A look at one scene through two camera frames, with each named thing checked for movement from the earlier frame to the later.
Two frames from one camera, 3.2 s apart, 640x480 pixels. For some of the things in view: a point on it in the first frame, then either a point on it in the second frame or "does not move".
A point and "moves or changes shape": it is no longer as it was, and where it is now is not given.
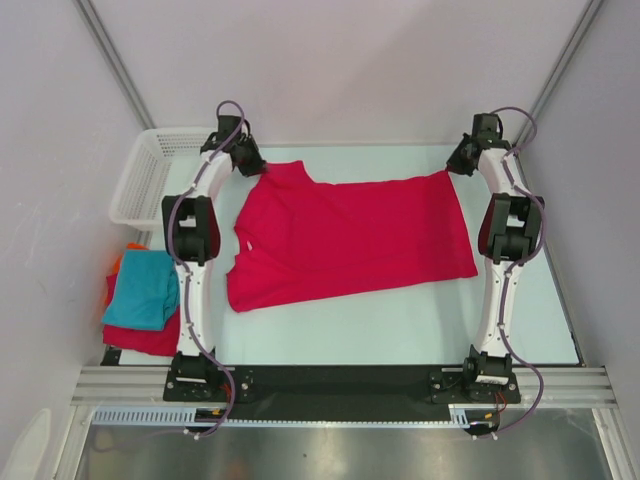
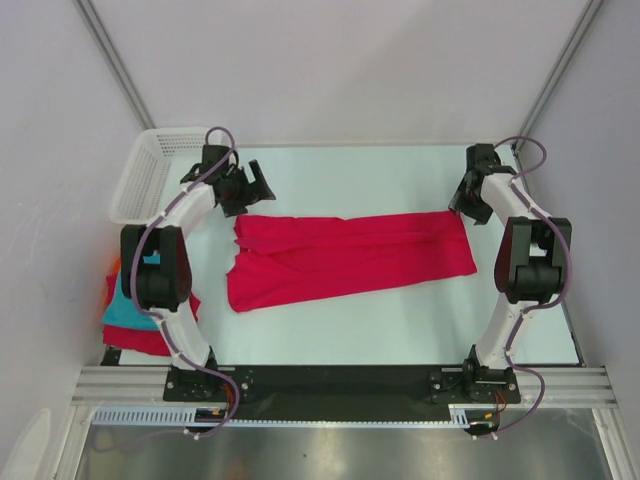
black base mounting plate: x=340 y=389 does not move
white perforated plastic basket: x=163 y=162 does not move
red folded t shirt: x=164 y=342 does not move
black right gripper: x=454 y=164 → x=480 y=214
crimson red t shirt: x=296 y=239 moves or changes shape
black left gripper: x=259 y=164 → x=259 y=186
